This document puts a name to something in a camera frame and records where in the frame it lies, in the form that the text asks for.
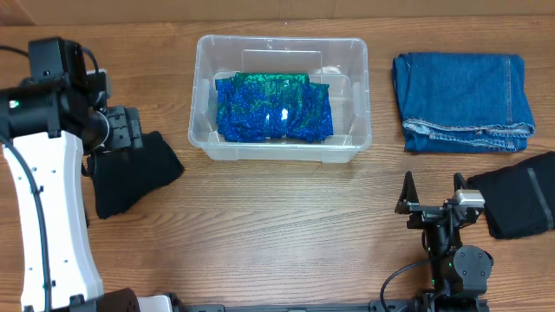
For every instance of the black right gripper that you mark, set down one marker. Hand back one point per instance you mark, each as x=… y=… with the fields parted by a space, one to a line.
x=421 y=213

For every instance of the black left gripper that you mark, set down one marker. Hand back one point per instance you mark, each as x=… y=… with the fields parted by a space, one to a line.
x=127 y=127

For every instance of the black sock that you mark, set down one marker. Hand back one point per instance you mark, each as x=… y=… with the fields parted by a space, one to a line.
x=121 y=179

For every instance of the blue green sequin cloth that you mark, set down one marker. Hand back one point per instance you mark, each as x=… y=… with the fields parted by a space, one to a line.
x=255 y=107

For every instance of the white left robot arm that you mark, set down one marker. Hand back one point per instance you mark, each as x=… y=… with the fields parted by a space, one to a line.
x=56 y=128

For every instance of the black folded cloth right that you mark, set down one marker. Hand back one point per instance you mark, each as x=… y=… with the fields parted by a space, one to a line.
x=519 y=199

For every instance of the folded blue denim jeans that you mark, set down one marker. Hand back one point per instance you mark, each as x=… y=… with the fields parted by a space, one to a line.
x=462 y=103

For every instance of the clear plastic storage bin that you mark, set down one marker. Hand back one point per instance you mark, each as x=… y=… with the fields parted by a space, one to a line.
x=342 y=63

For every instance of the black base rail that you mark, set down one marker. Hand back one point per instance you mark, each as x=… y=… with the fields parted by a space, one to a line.
x=407 y=305

